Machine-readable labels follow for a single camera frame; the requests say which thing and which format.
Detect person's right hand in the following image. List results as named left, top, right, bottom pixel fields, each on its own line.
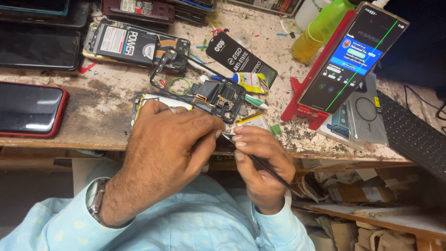
left=231, top=124, right=297, bottom=215

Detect person's left hand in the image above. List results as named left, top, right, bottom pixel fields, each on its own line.
left=100, top=99, right=226, bottom=228

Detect black tweezers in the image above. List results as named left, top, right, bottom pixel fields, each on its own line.
left=221, top=132, right=303, bottom=198

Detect phone with white battery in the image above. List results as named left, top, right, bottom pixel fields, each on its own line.
left=131, top=92, right=196, bottom=127

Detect small battery with yellow label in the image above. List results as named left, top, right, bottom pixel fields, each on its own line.
left=235, top=112, right=271, bottom=132

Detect green rubber band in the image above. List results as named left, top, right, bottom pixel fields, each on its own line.
left=168, top=77, right=191, bottom=97

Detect red phone stand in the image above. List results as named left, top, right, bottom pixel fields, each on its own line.
left=280, top=10, right=357, bottom=131

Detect light blue shirt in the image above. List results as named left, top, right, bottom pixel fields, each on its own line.
left=0, top=160, right=316, bottom=251

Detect white box with blue print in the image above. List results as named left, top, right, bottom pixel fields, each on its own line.
left=316, top=103, right=365, bottom=151

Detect silver wristwatch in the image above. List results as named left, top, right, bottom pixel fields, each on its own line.
left=86, top=177, right=136, bottom=229

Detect yellow glue tube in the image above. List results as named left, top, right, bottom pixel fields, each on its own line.
left=210, top=72, right=270, bottom=95

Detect cluttered shelf under table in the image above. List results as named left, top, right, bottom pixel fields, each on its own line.
left=292, top=161, right=446, bottom=251

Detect opened phone with black battery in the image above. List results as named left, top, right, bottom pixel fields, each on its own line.
left=82, top=19, right=191, bottom=72

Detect clear plastic case packets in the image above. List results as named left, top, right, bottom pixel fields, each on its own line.
left=346, top=73, right=389, bottom=146

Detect red plastic strip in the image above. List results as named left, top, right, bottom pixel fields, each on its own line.
left=77, top=62, right=98, bottom=74

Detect black anti-static tool packet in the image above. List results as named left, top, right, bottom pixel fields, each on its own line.
left=205, top=31, right=279, bottom=88

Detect clear tape roll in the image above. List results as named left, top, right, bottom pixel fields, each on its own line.
left=233, top=33, right=253, bottom=50

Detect black phone in red case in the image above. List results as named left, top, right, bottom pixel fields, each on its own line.
left=0, top=81, right=69, bottom=138

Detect lit phone with green line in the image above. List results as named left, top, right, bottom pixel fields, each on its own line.
left=298, top=1, right=410, bottom=115

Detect yellow rubber band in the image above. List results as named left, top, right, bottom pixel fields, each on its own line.
left=207, top=11, right=222, bottom=27

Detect maroon opened phone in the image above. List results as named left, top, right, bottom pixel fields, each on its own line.
left=101, top=0, right=176, bottom=26

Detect stack of dark phones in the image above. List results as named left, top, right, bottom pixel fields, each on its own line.
left=167, top=0, right=215, bottom=24

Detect green plastic bottle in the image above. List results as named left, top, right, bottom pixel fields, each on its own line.
left=292, top=0, right=356, bottom=63

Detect black keyboard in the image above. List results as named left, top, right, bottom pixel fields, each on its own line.
left=376, top=90, right=446, bottom=182

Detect large black phone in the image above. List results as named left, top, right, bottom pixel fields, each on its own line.
left=0, top=26, right=82, bottom=71

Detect white plastic bottle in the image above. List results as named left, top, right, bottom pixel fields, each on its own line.
left=294, top=0, right=332, bottom=32

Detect printed card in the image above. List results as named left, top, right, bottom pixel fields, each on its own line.
left=227, top=0, right=302, bottom=17

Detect dark phone with teal edge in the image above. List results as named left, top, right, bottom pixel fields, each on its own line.
left=0, top=0, right=71, bottom=17

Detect black phone middle frame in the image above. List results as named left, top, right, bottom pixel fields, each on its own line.
left=149, top=48, right=247, bottom=124

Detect black cable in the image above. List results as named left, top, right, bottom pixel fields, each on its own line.
left=403, top=85, right=446, bottom=135

